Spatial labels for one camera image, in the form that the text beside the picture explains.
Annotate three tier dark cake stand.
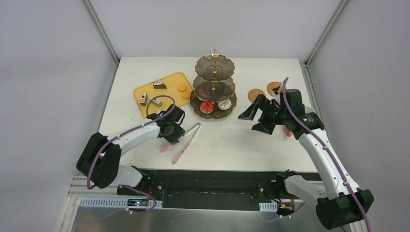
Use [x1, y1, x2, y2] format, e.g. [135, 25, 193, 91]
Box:
[189, 49, 237, 119]

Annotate white glazed donut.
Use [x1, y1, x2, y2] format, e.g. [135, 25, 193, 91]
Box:
[218, 98, 232, 111]

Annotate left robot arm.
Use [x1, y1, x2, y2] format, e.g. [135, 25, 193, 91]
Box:
[76, 104, 185, 196]

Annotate right aluminium frame post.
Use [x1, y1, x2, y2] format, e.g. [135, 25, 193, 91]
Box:
[304, 0, 350, 68]

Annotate woven round coaster right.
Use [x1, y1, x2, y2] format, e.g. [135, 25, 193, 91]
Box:
[266, 82, 283, 97]

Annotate chocolate cake slice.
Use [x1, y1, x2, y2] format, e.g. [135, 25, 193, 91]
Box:
[153, 79, 167, 89]

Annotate aluminium frame post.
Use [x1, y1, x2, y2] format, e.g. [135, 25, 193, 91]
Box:
[81, 0, 120, 66]
[304, 0, 350, 68]

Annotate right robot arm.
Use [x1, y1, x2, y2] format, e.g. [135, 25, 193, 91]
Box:
[238, 89, 374, 230]

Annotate green layered cake piece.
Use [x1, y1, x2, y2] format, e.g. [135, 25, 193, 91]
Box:
[150, 97, 163, 108]

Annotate woven round coaster left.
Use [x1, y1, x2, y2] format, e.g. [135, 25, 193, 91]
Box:
[248, 88, 266, 102]

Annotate red strawberry tart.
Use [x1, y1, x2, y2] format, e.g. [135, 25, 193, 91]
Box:
[200, 101, 214, 114]

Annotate pink handled metal tongs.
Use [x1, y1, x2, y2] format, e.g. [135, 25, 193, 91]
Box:
[172, 123, 201, 165]

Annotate yellow serving tray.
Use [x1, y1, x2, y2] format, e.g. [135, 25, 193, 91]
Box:
[133, 72, 193, 118]

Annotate orange macaron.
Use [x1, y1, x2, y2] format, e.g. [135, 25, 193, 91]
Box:
[177, 84, 187, 92]
[181, 91, 190, 99]

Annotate black mounting base plate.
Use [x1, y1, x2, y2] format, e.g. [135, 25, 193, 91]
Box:
[117, 169, 327, 212]

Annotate pink frosted donut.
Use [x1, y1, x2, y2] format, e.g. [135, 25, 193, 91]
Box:
[199, 89, 221, 100]

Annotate left aluminium frame post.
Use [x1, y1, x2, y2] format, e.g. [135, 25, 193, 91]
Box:
[81, 0, 120, 66]

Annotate woven round coaster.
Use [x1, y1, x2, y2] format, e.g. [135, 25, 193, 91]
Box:
[248, 88, 266, 102]
[266, 82, 283, 97]

